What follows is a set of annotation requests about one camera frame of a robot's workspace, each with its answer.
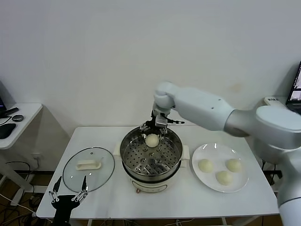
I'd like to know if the white side desk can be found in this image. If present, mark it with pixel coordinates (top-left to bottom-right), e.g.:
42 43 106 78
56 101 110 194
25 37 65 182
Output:
0 103 44 207
262 96 301 113

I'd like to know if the white steamed baozi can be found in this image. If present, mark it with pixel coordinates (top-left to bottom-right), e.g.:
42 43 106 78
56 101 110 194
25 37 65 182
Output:
145 133 160 148
198 159 214 174
225 158 242 173
215 170 233 186

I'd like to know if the black computer mouse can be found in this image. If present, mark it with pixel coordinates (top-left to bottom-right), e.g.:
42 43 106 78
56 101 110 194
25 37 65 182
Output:
0 123 17 139

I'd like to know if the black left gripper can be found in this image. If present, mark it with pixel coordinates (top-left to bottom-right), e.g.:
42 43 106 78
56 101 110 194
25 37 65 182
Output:
48 175 90 226

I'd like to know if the black remote control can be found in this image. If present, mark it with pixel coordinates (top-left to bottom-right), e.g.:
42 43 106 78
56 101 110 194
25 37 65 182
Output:
3 107 19 116

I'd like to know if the dark monitor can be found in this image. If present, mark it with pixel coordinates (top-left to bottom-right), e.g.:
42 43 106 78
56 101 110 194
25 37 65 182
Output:
0 80 16 118

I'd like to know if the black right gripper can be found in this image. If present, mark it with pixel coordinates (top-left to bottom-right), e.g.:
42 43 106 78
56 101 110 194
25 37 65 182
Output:
139 120 168 142

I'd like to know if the glass lid with white handle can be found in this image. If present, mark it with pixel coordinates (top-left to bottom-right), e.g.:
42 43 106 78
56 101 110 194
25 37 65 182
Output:
62 147 116 194

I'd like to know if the black laptop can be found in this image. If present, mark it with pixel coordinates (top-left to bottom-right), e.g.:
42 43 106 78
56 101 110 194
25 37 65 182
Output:
285 60 301 113

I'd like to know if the stainless steel steamer basket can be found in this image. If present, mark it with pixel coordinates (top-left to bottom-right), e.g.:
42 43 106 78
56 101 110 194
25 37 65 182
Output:
119 126 183 175

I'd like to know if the white round plate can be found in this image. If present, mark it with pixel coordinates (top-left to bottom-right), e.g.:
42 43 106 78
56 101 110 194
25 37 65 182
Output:
191 143 249 194

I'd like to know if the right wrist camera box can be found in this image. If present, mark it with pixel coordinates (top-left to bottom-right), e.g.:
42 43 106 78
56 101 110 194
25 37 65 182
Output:
155 115 169 129

